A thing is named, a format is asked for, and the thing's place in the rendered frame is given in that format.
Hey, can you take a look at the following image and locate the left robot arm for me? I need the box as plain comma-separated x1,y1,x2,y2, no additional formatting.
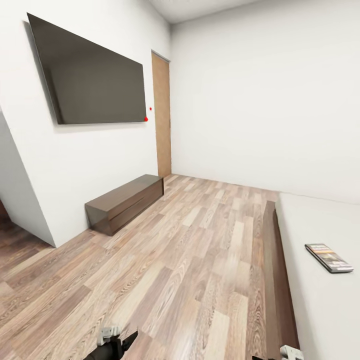
83,325,138,360

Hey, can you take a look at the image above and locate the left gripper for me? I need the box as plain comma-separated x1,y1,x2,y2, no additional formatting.
88,331,138,360

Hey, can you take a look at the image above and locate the hardback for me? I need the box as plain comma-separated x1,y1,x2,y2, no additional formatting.
304,243,355,272

